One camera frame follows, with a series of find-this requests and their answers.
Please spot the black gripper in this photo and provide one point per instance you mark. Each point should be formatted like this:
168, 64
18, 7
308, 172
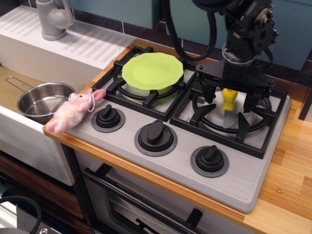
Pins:
246, 79

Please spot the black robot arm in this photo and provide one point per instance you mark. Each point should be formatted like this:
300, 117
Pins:
249, 25

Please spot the black right burner grate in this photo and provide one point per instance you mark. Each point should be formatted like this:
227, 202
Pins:
249, 133

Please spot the black burner grate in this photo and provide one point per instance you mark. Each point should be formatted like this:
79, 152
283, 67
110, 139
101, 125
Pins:
249, 133
154, 103

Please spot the grey toy stove top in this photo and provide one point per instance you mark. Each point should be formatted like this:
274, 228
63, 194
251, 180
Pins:
239, 187

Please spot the black right stove knob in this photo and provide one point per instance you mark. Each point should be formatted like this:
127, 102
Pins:
209, 161

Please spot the black stove knob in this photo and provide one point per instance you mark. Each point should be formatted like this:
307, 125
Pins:
108, 119
209, 161
155, 139

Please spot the black left burner grate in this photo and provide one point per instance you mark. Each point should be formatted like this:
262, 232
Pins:
154, 103

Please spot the green plastic plate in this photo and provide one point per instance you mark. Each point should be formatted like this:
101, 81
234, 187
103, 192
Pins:
152, 71

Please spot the black middle stove knob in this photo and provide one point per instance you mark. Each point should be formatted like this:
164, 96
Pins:
155, 139

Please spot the black left stove knob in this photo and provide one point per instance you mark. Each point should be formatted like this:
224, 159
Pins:
108, 119

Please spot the white sink unit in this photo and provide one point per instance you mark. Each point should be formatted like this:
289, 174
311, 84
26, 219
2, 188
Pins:
27, 59

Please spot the toy oven door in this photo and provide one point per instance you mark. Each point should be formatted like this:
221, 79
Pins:
135, 207

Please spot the pink plush bunny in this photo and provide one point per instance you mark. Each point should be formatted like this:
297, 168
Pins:
72, 112

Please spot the stainless steel pot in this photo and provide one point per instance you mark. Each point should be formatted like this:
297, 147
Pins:
41, 102

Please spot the grey toy faucet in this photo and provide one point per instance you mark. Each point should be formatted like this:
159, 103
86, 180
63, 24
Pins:
54, 21

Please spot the yellow handled toy knife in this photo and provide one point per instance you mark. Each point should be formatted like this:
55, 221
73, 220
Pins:
228, 107

